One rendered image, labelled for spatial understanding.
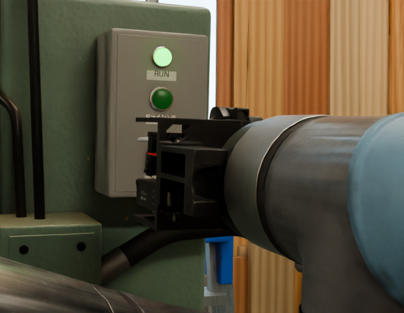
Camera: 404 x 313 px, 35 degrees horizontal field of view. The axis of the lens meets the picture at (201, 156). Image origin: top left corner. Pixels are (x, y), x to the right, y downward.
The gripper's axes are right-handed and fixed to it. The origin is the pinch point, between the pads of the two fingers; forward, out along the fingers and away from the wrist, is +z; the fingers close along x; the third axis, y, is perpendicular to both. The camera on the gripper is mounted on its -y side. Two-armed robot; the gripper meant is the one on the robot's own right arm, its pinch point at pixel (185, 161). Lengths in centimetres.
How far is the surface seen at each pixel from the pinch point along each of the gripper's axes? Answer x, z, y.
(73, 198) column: 4.7, 13.9, 6.7
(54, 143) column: -0.8, 13.9, 8.7
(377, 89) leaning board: -18, 137, -125
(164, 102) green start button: -5.2, 7.1, -0.3
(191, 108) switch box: -4.7, 7.8, -3.4
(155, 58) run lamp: -9.4, 7.2, 0.6
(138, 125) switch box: -2.9, 7.7, 1.9
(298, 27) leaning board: -38, 140, -94
